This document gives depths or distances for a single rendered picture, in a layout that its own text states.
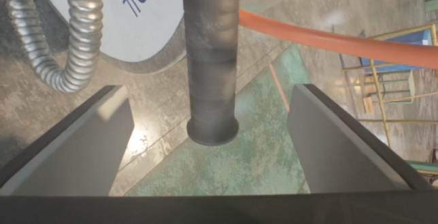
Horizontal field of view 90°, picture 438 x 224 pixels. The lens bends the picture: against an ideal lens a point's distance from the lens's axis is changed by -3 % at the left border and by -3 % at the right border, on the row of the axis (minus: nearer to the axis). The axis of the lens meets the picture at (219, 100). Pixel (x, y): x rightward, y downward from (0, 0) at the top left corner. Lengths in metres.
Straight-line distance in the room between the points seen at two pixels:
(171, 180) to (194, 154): 0.24
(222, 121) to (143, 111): 1.30
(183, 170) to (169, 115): 0.39
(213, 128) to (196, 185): 1.56
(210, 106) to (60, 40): 1.28
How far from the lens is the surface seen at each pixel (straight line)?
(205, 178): 1.75
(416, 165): 3.44
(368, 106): 4.74
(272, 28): 0.20
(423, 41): 4.42
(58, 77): 0.22
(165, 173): 1.56
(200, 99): 0.15
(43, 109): 1.35
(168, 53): 0.55
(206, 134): 0.17
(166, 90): 1.53
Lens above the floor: 1.35
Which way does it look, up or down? 50 degrees down
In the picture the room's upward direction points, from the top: 86 degrees clockwise
